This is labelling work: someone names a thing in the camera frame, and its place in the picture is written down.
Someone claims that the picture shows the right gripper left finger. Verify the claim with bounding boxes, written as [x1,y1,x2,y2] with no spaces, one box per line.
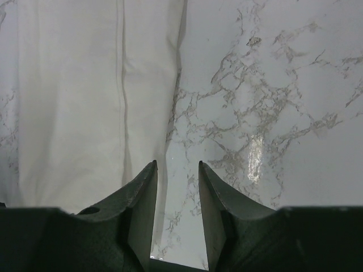
[1,161,158,271]

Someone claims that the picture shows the white t shirt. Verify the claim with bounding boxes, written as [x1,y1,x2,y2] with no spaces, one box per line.
[1,1,186,243]

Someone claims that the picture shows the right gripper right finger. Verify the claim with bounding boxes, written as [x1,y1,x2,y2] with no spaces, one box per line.
[199,162,362,271]

